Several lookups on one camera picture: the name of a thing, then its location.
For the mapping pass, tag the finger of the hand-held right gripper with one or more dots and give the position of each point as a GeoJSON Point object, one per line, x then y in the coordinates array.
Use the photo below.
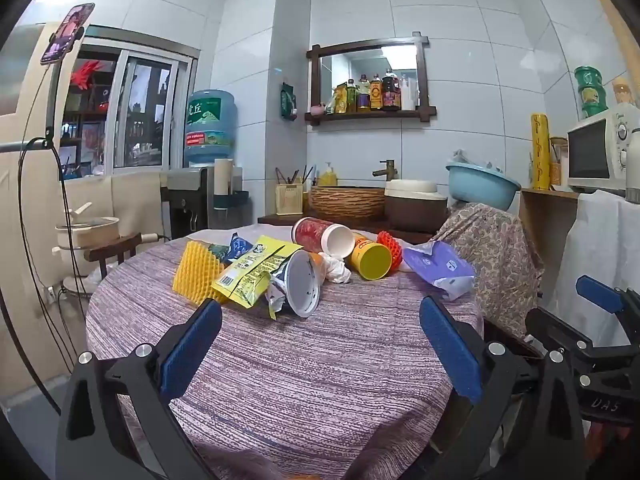
{"type": "Point", "coordinates": [597, 292]}
{"type": "Point", "coordinates": [550, 327]}

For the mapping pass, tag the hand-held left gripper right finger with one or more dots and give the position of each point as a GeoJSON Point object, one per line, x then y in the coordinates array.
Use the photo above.
{"type": "Point", "coordinates": [450, 350]}

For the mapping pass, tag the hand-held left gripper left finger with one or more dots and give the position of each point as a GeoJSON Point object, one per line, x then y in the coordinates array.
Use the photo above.
{"type": "Point", "coordinates": [192, 345]}

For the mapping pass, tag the white tissue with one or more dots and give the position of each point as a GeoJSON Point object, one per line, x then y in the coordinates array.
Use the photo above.
{"type": "Point", "coordinates": [337, 270]}

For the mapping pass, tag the white plastic sheet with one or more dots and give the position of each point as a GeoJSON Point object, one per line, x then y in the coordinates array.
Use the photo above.
{"type": "Point", "coordinates": [600, 245]}

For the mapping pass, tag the yellow foam fruit net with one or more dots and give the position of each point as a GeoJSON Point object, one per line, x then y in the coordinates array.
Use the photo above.
{"type": "Point", "coordinates": [195, 270]}

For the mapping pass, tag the wooden cabinet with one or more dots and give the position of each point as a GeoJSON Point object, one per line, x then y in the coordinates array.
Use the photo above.
{"type": "Point", "coordinates": [545, 225]}

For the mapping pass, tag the purple wipes packet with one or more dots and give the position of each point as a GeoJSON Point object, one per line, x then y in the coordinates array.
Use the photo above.
{"type": "Point", "coordinates": [435, 265]}

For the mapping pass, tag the yellow green snack bag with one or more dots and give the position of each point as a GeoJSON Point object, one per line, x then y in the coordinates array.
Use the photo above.
{"type": "Point", "coordinates": [250, 270]}

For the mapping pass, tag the blue snack packet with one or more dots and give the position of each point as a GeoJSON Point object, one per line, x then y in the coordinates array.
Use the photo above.
{"type": "Point", "coordinates": [237, 249]}

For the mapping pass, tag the purple striped tablecloth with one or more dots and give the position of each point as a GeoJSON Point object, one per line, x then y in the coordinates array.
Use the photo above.
{"type": "Point", "coordinates": [300, 360]}

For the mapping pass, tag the red foam fruit net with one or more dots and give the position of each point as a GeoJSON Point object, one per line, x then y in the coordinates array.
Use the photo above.
{"type": "Point", "coordinates": [395, 250]}

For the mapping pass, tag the yellow chip can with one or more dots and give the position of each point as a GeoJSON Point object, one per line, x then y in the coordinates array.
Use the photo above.
{"type": "Point", "coordinates": [372, 260]}

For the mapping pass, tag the dark wooden chair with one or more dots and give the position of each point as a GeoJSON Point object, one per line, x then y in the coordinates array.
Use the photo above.
{"type": "Point", "coordinates": [112, 250]}

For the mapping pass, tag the white paper noodle cup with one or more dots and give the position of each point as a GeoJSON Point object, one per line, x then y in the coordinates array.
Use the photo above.
{"type": "Point", "coordinates": [302, 282]}

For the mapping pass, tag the glass jar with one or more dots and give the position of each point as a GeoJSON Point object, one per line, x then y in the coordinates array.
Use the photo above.
{"type": "Point", "coordinates": [557, 165]}

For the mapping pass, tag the lilac cloth yellow border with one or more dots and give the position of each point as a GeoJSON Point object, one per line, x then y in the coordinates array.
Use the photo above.
{"type": "Point", "coordinates": [270, 232]}

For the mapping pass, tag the white microwave oven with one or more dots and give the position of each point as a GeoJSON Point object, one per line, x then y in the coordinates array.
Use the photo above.
{"type": "Point", "coordinates": [592, 152]}

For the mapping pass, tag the water dispenser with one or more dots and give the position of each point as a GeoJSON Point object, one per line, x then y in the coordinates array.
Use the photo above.
{"type": "Point", "coordinates": [187, 200]}

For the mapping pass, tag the brown container white lid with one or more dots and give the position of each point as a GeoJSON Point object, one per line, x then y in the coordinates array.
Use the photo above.
{"type": "Point", "coordinates": [415, 207]}

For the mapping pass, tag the teal cup holder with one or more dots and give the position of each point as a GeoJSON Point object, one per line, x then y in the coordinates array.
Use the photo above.
{"type": "Point", "coordinates": [230, 199]}

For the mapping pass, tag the yellow roll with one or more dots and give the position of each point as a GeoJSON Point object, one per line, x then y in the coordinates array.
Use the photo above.
{"type": "Point", "coordinates": [540, 152]}

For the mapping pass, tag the cream cooking pot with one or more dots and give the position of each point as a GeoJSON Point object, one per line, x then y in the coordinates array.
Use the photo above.
{"type": "Point", "coordinates": [87, 235]}

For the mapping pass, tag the light blue basin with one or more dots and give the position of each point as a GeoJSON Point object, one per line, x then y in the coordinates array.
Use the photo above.
{"type": "Point", "coordinates": [480, 187]}

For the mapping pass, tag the red canister white cap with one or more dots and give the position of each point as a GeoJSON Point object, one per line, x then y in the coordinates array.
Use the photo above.
{"type": "Point", "coordinates": [312, 234]}

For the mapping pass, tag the stack of paper cups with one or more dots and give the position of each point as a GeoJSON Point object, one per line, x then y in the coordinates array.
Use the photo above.
{"type": "Point", "coordinates": [223, 175]}

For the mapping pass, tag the beige chopstick holder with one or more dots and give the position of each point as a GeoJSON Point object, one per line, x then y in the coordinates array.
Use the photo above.
{"type": "Point", "coordinates": [289, 200]}

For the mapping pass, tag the woven wicker basin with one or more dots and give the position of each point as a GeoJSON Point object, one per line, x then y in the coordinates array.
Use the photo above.
{"type": "Point", "coordinates": [347, 202]}

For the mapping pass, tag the brass faucet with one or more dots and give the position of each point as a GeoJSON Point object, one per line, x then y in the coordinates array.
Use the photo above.
{"type": "Point", "coordinates": [386, 170]}

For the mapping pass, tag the bundle of dark chopsticks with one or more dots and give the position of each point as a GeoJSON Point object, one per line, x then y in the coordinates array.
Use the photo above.
{"type": "Point", "coordinates": [292, 176]}

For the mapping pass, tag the stack of green cups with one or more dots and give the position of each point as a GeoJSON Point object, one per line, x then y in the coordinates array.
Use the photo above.
{"type": "Point", "coordinates": [590, 92]}

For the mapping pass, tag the yellow soap bottle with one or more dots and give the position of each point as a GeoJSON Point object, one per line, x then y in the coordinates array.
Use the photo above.
{"type": "Point", "coordinates": [327, 177]}

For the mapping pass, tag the blue water jug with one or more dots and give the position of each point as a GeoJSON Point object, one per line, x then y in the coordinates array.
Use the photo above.
{"type": "Point", "coordinates": [210, 125]}

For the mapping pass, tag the sliding window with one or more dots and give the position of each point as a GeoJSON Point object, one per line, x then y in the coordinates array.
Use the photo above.
{"type": "Point", "coordinates": [145, 110]}

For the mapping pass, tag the white plastic bottle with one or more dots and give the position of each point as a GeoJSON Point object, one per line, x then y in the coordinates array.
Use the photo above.
{"type": "Point", "coordinates": [407, 95]}

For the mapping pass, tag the green hanging packet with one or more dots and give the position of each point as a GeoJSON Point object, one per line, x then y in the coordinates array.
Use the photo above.
{"type": "Point", "coordinates": [287, 101]}

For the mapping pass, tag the large dark sauce bottle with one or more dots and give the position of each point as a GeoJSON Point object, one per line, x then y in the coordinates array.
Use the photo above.
{"type": "Point", "coordinates": [391, 92]}

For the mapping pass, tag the slim dark sauce bottle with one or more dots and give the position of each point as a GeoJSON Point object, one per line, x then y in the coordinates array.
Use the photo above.
{"type": "Point", "coordinates": [376, 95]}

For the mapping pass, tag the small pink pot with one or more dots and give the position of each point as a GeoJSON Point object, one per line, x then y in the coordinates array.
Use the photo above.
{"type": "Point", "coordinates": [317, 109]}

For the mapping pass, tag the yellow oil bottle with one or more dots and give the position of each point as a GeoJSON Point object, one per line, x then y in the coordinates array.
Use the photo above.
{"type": "Point", "coordinates": [363, 96]}

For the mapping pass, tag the green glass bottle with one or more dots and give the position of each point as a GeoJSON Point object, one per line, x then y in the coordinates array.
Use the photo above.
{"type": "Point", "coordinates": [351, 97]}

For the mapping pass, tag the beige pole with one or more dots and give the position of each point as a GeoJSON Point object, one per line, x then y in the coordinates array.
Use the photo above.
{"type": "Point", "coordinates": [612, 20]}

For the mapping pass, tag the yellow seasoning packet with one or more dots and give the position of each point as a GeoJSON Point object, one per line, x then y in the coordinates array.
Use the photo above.
{"type": "Point", "coordinates": [341, 99]}

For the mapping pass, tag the phone stand pole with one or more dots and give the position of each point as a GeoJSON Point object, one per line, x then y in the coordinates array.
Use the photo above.
{"type": "Point", "coordinates": [51, 110]}

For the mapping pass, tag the smartphone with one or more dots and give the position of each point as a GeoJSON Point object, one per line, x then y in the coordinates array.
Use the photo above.
{"type": "Point", "coordinates": [67, 32]}

